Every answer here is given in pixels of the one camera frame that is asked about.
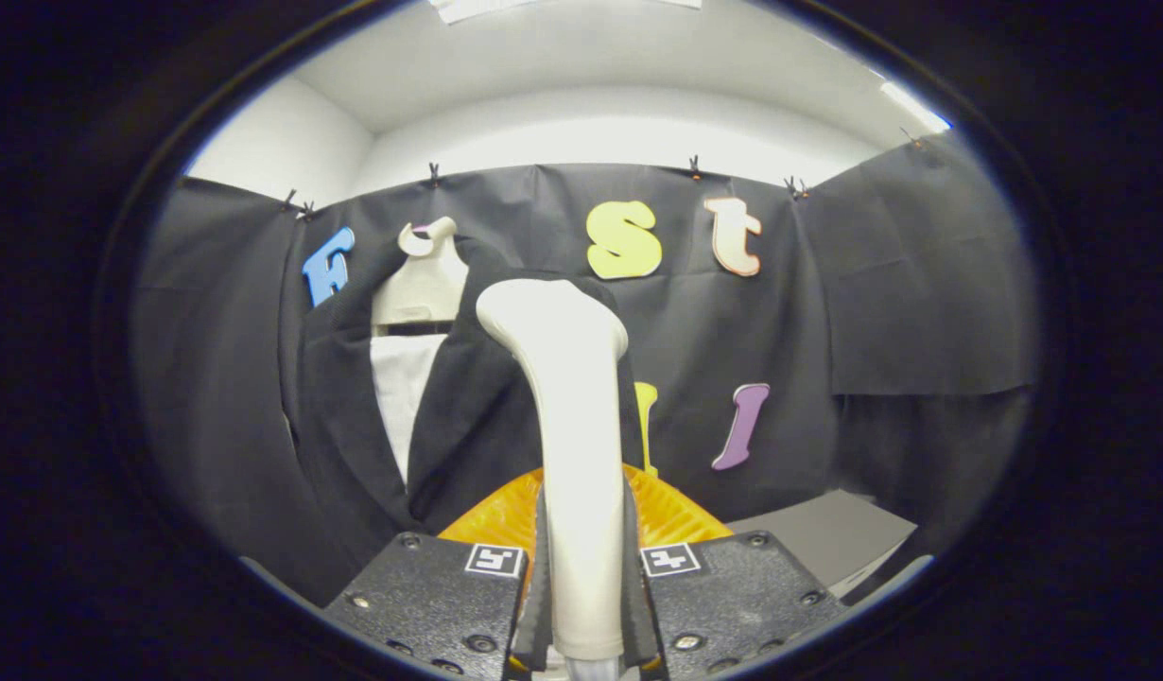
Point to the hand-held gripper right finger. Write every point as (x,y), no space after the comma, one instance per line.
(733,601)

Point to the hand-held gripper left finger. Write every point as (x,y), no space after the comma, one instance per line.
(430,605)

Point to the black blazer jacket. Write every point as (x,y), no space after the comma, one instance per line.
(459,426)

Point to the white garment steamer wand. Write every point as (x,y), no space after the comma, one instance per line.
(581,426)

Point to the grey top white cabinet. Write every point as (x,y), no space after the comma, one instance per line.
(827,534)

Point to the white mannequin torso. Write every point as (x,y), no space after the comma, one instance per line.
(421,293)

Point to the black backdrop cloth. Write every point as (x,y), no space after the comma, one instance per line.
(827,284)

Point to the long ceiling light panel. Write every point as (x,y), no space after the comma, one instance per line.
(563,6)

